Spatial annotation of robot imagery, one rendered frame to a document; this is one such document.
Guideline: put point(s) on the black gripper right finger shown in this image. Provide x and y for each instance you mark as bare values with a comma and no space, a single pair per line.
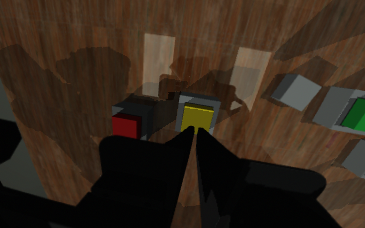
222,178

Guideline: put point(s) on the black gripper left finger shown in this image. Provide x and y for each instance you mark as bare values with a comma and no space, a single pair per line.
166,162

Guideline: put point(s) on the red button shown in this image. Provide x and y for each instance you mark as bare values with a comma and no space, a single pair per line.
132,120

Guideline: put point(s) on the yellow button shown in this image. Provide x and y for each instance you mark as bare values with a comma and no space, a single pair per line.
197,110

